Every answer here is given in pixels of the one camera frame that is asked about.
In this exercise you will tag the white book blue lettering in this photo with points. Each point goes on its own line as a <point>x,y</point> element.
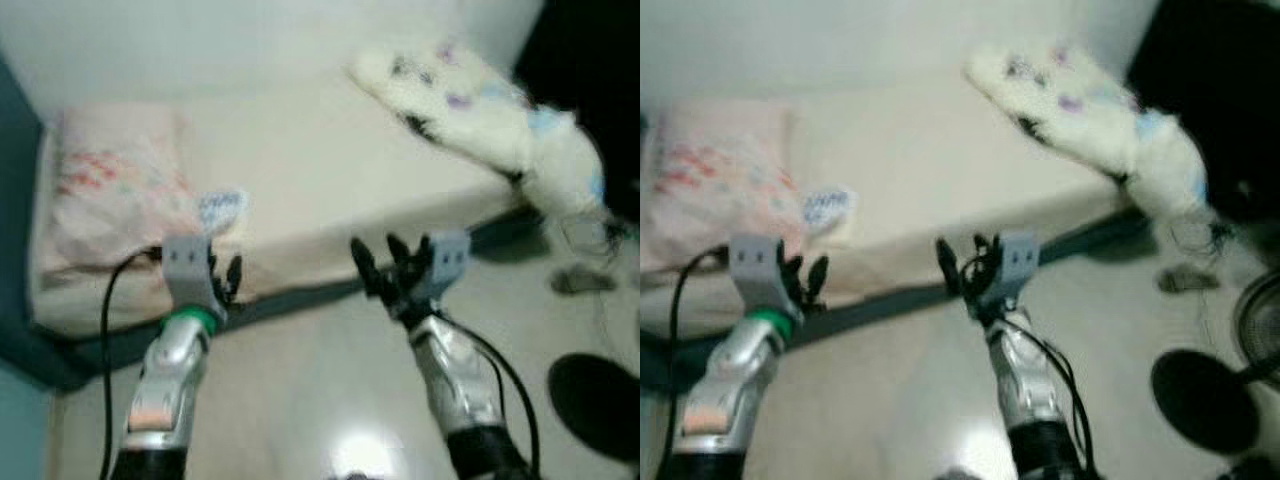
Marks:
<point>828,210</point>
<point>222,210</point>

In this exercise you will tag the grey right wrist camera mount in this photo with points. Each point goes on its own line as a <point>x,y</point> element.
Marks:
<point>1018,265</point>
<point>448,262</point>

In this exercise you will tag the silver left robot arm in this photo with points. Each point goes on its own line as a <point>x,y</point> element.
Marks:
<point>725,390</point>
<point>165,390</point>

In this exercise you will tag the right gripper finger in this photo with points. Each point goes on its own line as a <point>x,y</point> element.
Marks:
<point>948,268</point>
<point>367,268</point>
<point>986,253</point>
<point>400,255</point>

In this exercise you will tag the black furniture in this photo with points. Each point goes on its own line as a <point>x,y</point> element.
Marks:
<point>1220,80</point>
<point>590,70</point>

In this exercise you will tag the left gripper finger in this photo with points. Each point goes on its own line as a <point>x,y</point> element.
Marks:
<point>817,278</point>
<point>234,273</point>
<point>215,268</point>
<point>792,272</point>

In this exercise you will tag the grey slipper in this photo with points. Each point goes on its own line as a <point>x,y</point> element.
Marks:
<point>582,281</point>
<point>1190,278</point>

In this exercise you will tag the cream cartoon print duvet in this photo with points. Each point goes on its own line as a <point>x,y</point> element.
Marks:
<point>1110,130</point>
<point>500,130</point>

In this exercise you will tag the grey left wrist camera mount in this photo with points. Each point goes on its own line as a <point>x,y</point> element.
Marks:
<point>760,270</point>
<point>190,270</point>

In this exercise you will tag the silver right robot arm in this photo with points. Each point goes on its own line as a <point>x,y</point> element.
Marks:
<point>455,380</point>
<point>1025,380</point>

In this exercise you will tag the black standing fan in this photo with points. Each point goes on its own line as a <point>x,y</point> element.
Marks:
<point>595,405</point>
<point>1205,400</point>

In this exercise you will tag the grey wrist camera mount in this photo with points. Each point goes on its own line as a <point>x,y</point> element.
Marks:
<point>190,270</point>
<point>1018,265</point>
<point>448,262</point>
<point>760,270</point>

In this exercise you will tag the pink pillow orange spots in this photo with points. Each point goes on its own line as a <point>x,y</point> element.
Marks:
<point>720,190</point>
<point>110,190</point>

